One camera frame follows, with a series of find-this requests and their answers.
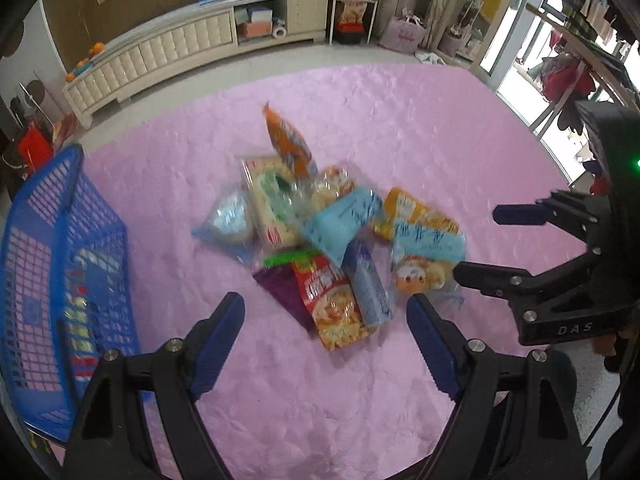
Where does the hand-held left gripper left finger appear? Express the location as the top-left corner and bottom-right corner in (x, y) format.
(60, 291), (246, 480)

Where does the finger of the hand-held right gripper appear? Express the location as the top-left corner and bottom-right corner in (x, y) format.
(492, 190), (609, 256)
(452, 249), (618, 328)

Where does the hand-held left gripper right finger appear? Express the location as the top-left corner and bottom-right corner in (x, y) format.
(406, 292), (588, 480)

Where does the clear cartoon face packet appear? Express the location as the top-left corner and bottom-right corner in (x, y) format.
(390, 220), (467, 311)

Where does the blue grey packet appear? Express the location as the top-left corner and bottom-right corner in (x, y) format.
(342, 240), (394, 326)

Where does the purple packet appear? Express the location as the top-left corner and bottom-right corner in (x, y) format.
(252, 265), (316, 331)

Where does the yellow orange snack packet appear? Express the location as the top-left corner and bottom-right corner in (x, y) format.
(372, 187), (461, 243)

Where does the red noodle packet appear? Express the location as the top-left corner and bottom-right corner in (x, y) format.
(265, 250), (381, 352)

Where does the clear silvery blue packet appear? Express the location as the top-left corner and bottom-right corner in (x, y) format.
(191, 187), (261, 265)

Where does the white green cracker packet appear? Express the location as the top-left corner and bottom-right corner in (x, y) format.
(240, 156), (311, 253)

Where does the light blue packet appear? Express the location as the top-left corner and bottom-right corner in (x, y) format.
(300, 187), (383, 268)

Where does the clear bun packet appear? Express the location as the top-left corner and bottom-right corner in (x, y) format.
(300, 165), (358, 211)

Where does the blue plastic basket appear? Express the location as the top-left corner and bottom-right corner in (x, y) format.
(0, 144), (151, 443)

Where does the orange cartoon snack packet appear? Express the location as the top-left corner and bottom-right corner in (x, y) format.
(263, 104), (319, 177)

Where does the person's right hand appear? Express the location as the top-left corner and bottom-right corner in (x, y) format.
(592, 327), (640, 373)

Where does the pink mat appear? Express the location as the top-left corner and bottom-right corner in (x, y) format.
(50, 62), (608, 480)

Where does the clothes drying rack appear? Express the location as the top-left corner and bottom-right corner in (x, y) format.
(525, 0), (640, 133)

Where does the grey pot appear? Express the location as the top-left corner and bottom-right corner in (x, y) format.
(440, 30), (466, 57)

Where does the pink bag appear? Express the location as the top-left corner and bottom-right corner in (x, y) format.
(382, 10), (428, 53)

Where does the black crate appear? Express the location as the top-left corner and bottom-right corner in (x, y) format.
(335, 22), (363, 44)

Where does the white metal shelf rack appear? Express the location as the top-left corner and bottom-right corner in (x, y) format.
(327, 0), (391, 46)

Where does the red bag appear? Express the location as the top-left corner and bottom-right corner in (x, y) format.
(19, 122), (53, 166)

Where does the cream tufted tv cabinet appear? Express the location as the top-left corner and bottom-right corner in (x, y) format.
(61, 0), (331, 128)

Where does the orange box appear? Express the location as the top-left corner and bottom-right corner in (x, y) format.
(237, 20), (273, 38)

